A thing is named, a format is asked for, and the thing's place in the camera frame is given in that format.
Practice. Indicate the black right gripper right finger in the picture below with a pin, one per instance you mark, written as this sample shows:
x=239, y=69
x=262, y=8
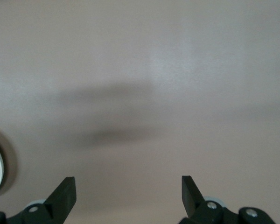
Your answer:
x=193, y=200

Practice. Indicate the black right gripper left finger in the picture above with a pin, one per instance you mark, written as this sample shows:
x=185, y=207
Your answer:
x=60, y=200

